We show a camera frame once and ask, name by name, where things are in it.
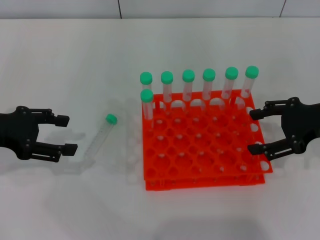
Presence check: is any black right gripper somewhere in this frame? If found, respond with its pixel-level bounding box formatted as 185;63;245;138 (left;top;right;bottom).
247;97;320;162

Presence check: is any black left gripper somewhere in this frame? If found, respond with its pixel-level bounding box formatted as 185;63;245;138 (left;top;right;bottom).
0;106;79;163

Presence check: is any clear green-capped test tube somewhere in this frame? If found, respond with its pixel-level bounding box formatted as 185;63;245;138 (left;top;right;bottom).
139;71;154;95
160;70;174;115
181;69;196;102
239;65;260;99
202;68;216;101
140;89;154;131
79;113;118;171
221;66;239;100

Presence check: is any orange plastic test tube rack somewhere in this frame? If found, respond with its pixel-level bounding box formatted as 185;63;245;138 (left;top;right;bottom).
141;89;274;192

